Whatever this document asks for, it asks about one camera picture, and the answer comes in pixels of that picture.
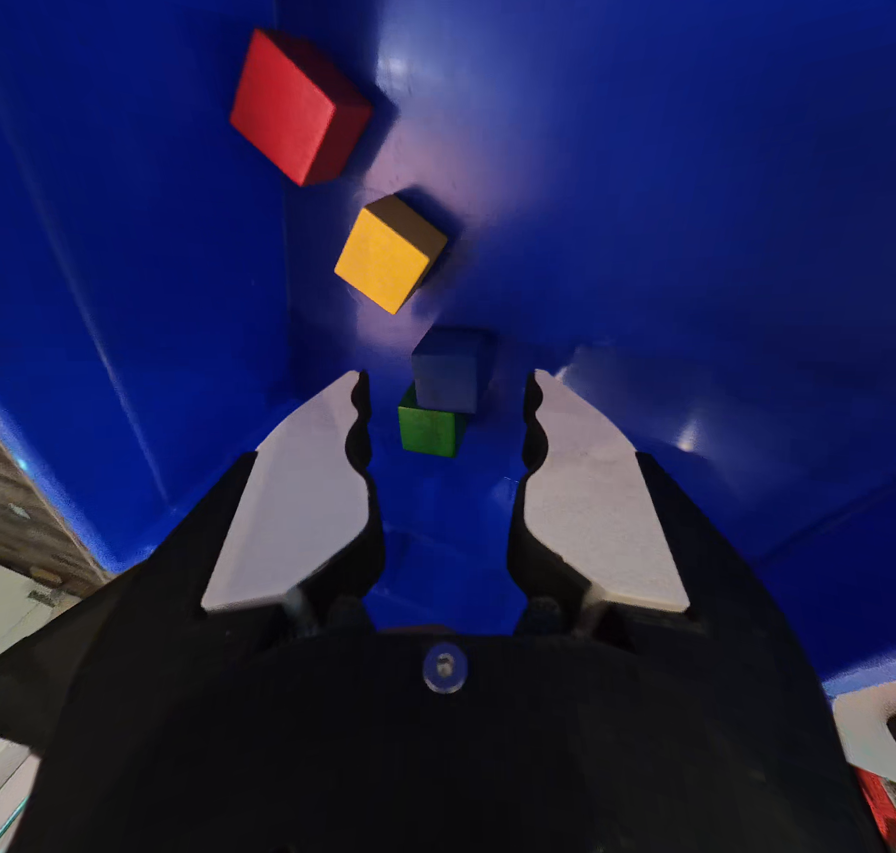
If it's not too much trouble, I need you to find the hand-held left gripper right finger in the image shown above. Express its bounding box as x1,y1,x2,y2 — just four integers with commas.
507,369,691,621

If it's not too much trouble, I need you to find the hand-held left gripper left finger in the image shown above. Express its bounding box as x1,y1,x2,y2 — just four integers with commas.
202,370,387,616

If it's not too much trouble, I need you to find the green wooden cube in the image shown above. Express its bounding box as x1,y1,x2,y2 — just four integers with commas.
397,384,469,459

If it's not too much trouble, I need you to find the blue wooden cube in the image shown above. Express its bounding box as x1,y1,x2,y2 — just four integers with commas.
411,328,494,415

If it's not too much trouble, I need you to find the yellow wooden cube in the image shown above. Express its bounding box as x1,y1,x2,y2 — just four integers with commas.
334,194,449,315

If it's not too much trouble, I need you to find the blue plastic bin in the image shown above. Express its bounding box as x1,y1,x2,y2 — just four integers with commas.
0,0,896,693

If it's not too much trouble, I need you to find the red wooden cube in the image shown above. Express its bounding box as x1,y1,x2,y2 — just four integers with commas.
230,27,373,188

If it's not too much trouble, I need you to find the white rounded object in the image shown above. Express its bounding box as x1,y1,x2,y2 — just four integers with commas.
832,681,896,787

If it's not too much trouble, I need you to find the red textured object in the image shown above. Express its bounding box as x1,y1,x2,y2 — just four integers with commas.
855,768,896,853

